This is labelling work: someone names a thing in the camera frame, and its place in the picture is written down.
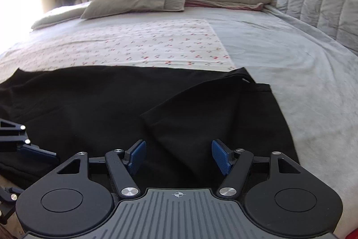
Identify cherry print bed cloth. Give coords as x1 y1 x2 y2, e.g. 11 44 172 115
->
1 19 235 81

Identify black pants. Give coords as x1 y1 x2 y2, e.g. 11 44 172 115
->
1 66 297 189

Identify grey bed sheet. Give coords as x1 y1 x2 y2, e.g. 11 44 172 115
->
33 8 357 238

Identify flat grey pillow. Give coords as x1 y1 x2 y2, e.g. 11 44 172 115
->
31 1 90 30

